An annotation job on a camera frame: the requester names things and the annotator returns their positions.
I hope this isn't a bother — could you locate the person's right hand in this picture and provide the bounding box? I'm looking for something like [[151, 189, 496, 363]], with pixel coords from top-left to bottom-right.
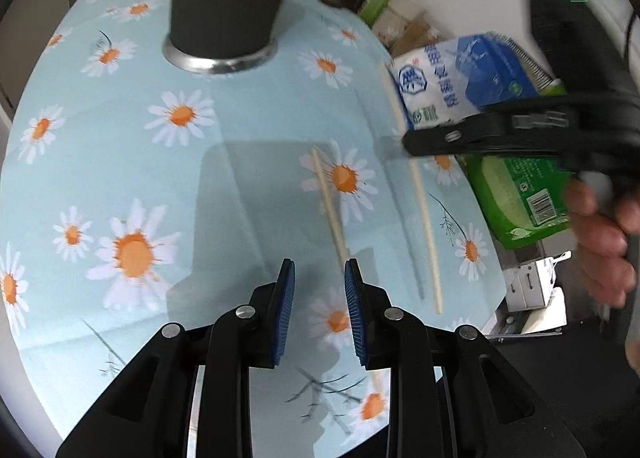
[[565, 177, 640, 310]]

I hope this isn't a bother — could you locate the black device with green light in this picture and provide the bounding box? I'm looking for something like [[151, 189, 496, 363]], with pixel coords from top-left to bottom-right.
[[524, 0, 640, 95]]

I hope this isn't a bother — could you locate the green plastic packet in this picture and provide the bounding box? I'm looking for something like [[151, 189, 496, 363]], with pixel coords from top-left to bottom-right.
[[459, 154, 577, 250]]

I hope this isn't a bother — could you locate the small white box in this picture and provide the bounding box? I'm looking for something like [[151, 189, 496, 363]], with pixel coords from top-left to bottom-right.
[[504, 252, 572, 315]]

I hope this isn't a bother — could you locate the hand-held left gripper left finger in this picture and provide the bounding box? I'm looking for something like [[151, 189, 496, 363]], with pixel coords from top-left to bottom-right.
[[55, 258, 297, 458]]

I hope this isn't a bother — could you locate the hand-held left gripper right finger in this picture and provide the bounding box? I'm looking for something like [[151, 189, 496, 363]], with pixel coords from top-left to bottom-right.
[[343, 258, 590, 458]]

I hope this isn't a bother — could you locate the brown cardboard box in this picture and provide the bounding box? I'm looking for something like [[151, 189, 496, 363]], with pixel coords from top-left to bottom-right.
[[374, 2, 447, 56]]

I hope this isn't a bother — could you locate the white blue plastic bag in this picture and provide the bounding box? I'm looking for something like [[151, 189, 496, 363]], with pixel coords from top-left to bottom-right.
[[387, 32, 542, 133]]

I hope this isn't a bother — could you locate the daisy printed tablecloth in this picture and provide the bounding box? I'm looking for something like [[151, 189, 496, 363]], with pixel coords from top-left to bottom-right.
[[0, 0, 503, 456]]

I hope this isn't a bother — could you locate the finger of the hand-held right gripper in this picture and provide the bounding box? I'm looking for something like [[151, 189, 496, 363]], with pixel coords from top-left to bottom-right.
[[401, 93, 583, 160]]

